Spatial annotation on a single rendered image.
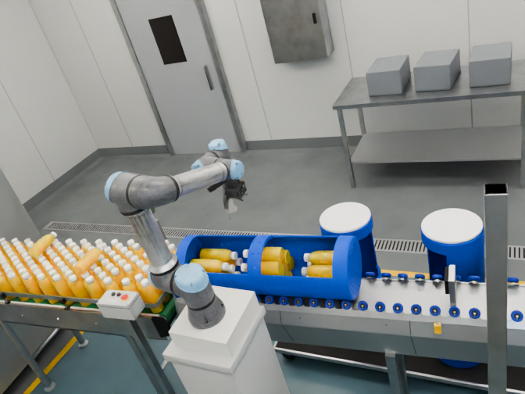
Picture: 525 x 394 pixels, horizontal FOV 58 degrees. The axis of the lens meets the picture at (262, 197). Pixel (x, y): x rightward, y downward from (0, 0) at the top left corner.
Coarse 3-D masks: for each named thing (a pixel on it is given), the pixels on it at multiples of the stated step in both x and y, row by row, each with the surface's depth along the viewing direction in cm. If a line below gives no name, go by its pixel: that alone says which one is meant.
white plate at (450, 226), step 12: (432, 216) 238; (444, 216) 235; (456, 216) 233; (468, 216) 231; (432, 228) 229; (444, 228) 227; (456, 228) 225; (468, 228) 223; (480, 228) 221; (444, 240) 220; (456, 240) 218; (468, 240) 217
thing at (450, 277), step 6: (450, 270) 196; (450, 276) 194; (450, 282) 192; (450, 288) 194; (456, 288) 205; (450, 294) 195; (456, 294) 204; (450, 300) 197; (456, 300) 202; (450, 306) 199
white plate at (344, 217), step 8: (328, 208) 267; (336, 208) 265; (344, 208) 263; (352, 208) 261; (360, 208) 259; (320, 216) 263; (328, 216) 261; (336, 216) 259; (344, 216) 257; (352, 216) 255; (360, 216) 253; (368, 216) 251; (320, 224) 256; (328, 224) 254; (336, 224) 252; (344, 224) 250; (352, 224) 248; (360, 224) 247; (336, 232) 247; (344, 232) 246
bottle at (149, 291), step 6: (144, 288) 242; (150, 288) 242; (144, 294) 243; (150, 294) 243; (156, 294) 246; (150, 300) 244; (156, 300) 246; (156, 306) 247; (162, 306) 250; (156, 312) 249
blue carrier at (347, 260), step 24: (192, 240) 239; (216, 240) 250; (240, 240) 244; (264, 240) 222; (288, 240) 232; (312, 240) 227; (336, 240) 222; (336, 264) 201; (360, 264) 221; (240, 288) 224; (264, 288) 218; (288, 288) 213; (312, 288) 207; (336, 288) 203
